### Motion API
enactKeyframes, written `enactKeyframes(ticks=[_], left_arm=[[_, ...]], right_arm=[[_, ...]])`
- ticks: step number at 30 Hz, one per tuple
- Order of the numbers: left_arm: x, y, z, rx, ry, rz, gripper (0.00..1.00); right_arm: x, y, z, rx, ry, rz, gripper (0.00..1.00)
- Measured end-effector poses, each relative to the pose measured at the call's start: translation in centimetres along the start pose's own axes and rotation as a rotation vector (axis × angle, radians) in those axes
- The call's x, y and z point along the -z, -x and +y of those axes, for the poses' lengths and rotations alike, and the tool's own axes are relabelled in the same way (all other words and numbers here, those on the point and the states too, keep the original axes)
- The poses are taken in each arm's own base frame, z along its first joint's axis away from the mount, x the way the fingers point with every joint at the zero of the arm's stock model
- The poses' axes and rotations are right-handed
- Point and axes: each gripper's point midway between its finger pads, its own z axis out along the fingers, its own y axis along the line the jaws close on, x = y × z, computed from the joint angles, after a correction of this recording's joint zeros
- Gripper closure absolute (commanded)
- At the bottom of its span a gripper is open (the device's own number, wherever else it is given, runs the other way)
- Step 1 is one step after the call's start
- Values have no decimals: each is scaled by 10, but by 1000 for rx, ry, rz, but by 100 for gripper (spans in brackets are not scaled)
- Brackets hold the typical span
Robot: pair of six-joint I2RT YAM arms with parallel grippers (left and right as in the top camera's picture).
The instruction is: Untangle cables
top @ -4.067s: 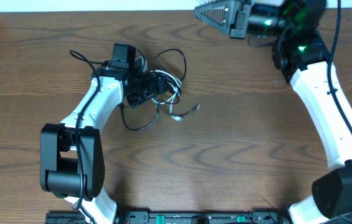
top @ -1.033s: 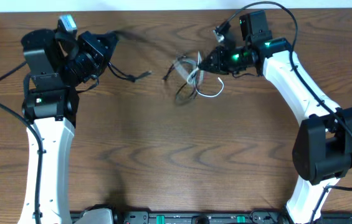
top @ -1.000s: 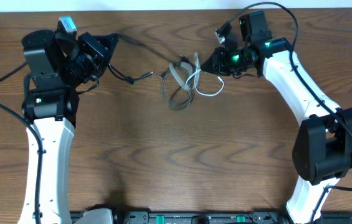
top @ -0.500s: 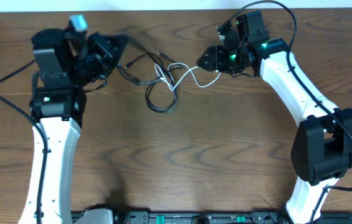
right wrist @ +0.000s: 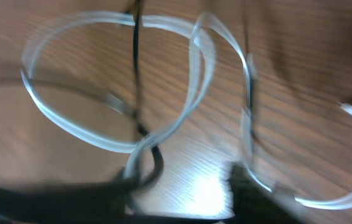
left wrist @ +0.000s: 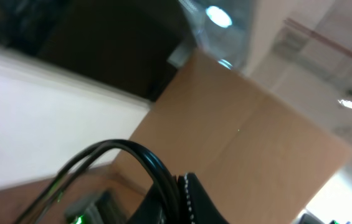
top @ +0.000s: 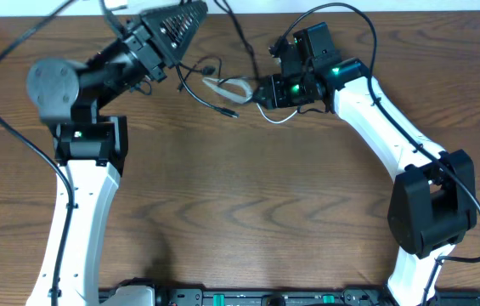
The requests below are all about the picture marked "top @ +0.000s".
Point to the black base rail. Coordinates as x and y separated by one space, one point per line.
175 293

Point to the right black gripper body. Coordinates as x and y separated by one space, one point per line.
290 92

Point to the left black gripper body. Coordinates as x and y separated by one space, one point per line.
150 51

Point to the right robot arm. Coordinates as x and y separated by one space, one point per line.
430 210

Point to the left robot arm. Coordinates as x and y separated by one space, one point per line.
90 149

